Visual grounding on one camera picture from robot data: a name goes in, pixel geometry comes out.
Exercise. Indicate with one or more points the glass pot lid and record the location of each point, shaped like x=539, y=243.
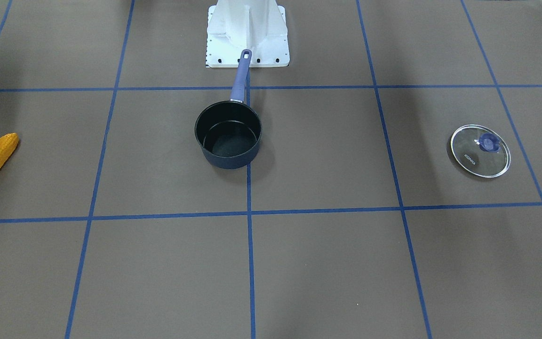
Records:
x=480, y=151

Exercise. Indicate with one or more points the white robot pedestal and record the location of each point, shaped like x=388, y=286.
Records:
x=257, y=25

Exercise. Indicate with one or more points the dark blue saucepan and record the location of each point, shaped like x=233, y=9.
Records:
x=229, y=132

